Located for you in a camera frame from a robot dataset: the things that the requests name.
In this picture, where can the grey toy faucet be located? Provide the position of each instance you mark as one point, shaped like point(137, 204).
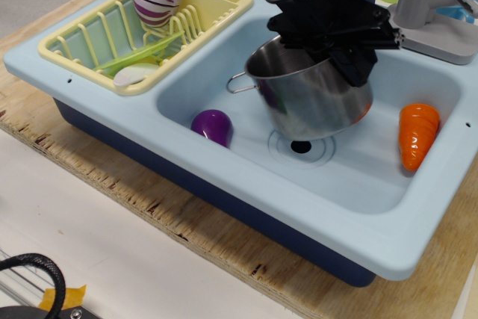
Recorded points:
point(430, 33)

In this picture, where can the black device base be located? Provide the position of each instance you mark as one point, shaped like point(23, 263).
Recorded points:
point(27, 312)

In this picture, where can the white toy spoon piece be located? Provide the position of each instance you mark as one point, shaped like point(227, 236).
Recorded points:
point(133, 74)

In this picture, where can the yellow masking tape piece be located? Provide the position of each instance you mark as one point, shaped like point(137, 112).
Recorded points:
point(73, 298)

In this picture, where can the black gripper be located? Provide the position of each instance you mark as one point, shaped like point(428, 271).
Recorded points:
point(349, 31)

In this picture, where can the light blue toy sink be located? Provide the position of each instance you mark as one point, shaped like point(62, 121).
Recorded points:
point(347, 204)

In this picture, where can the stainless steel pot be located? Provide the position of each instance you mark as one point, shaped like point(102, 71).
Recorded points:
point(305, 99)

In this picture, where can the plywood board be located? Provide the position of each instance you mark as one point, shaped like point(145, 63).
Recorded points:
point(145, 248)

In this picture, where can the orange toy carrot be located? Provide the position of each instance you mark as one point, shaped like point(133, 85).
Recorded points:
point(418, 126)

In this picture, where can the yellow dish rack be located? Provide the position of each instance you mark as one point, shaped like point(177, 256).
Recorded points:
point(113, 29)

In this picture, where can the purple toy eggplant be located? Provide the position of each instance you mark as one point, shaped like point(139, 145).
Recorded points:
point(214, 125)

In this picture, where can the green toy plate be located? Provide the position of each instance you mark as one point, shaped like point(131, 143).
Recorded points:
point(139, 54)

